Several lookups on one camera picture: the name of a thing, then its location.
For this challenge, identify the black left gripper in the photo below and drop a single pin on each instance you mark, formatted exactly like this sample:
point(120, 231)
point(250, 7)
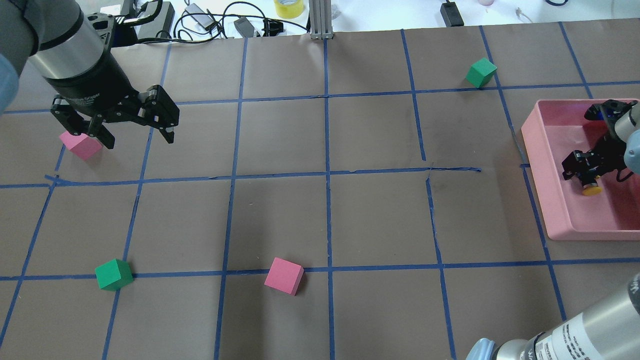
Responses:
point(91, 86)

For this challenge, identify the grey power adapter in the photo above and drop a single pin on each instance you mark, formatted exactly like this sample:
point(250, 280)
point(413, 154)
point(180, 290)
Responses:
point(160, 26)

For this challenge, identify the pink cube centre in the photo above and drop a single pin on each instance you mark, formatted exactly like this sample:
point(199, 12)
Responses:
point(284, 276)

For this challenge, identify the black power brick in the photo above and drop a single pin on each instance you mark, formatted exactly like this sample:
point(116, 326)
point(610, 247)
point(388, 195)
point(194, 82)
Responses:
point(451, 14)

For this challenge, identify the pink cube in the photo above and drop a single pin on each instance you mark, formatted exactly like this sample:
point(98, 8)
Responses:
point(284, 276)
point(82, 146)

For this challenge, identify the yellow tape roll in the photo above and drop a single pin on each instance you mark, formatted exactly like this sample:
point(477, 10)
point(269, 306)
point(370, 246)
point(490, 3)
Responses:
point(289, 9)

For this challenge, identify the aluminium profile post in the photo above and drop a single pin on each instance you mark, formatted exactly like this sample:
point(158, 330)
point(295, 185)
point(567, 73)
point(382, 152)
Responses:
point(320, 19)

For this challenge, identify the silver adapter block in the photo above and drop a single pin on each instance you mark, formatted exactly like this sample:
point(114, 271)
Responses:
point(201, 17)

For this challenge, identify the pink cube far left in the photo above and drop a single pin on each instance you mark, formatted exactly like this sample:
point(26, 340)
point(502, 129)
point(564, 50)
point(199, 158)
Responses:
point(82, 146)

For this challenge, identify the green cube far right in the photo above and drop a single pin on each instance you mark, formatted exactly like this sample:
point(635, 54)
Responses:
point(481, 72)

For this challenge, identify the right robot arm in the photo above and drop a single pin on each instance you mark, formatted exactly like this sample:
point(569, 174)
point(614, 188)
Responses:
point(606, 330)

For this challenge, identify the green cube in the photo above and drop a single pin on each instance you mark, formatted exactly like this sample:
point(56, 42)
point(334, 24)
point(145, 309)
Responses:
point(113, 275)
point(481, 72)

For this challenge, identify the green cube near left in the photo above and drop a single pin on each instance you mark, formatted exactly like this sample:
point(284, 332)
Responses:
point(113, 275)

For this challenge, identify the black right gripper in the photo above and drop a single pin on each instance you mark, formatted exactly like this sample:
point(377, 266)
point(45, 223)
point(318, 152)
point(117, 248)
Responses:
point(584, 163)

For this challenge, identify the small black adapter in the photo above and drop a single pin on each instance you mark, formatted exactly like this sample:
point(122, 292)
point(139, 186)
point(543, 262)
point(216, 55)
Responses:
point(244, 27)

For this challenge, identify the pink plastic tray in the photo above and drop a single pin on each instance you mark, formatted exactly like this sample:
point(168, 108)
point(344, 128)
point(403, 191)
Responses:
point(553, 129)

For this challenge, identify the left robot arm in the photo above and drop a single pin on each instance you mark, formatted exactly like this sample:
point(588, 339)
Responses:
point(28, 27)

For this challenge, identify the yellow push button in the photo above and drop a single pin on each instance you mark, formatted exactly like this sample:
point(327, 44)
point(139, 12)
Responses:
point(590, 185)

